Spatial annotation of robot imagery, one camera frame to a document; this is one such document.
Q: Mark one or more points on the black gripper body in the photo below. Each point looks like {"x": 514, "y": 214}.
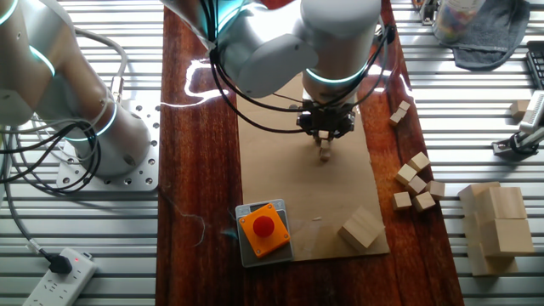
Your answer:
{"x": 325, "y": 119}

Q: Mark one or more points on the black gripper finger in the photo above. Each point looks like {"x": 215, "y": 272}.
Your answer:
{"x": 317, "y": 138}
{"x": 333, "y": 136}

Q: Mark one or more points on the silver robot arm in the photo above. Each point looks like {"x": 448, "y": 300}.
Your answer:
{"x": 272, "y": 59}

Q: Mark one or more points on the brown cardboard sheet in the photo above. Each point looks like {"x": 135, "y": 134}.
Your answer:
{"x": 297, "y": 191}

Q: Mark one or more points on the large wooden block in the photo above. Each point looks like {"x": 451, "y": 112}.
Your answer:
{"x": 361, "y": 229}
{"x": 489, "y": 265}
{"x": 506, "y": 203}
{"x": 474, "y": 195}
{"x": 508, "y": 237}

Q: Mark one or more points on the orange emergency stop button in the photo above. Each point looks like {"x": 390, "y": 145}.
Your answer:
{"x": 272, "y": 240}

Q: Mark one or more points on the red-brown wooden board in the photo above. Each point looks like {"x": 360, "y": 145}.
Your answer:
{"x": 200, "y": 170}

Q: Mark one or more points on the orange box red button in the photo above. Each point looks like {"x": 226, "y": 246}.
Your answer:
{"x": 272, "y": 260}

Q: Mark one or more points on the plastic jar colourful contents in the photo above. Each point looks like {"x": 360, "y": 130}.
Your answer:
{"x": 457, "y": 19}

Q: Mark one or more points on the aluminium robot mounting plate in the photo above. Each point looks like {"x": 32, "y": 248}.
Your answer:
{"x": 144, "y": 127}

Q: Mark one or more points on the gray cloth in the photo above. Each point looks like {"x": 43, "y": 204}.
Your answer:
{"x": 497, "y": 47}

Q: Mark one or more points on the black power plug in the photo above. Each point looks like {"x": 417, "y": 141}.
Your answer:
{"x": 59, "y": 264}

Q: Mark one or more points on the white power strip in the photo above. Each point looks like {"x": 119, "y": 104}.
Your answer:
{"x": 55, "y": 289}

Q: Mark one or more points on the silver camera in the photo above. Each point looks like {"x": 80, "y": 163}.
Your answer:
{"x": 534, "y": 112}

